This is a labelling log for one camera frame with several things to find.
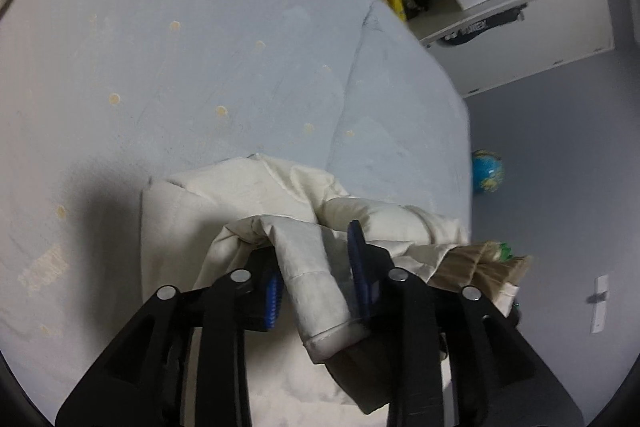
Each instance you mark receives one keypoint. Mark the grey open shelf unit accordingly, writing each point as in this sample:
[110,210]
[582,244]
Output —
[550,7]

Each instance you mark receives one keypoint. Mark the black racket bag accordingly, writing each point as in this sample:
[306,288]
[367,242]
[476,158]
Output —
[475,27]

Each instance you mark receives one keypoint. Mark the white puffer jacket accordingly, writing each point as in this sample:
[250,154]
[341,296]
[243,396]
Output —
[300,197]

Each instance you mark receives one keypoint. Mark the bed with light blue sheet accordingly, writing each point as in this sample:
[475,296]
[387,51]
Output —
[200,57]

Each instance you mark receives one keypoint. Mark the white wall socket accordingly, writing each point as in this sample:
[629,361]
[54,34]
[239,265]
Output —
[599,302]

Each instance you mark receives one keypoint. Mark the blue globe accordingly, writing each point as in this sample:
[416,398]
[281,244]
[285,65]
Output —
[487,171]

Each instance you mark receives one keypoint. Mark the yellow toy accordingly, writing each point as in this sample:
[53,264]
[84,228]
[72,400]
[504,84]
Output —
[397,2]

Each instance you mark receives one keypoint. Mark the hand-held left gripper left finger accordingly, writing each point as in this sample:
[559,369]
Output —
[274,302]

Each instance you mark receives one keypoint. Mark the green shopping bag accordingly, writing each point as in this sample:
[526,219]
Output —
[505,251]

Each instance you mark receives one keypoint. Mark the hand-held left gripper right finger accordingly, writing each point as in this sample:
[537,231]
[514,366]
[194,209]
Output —
[357,257]

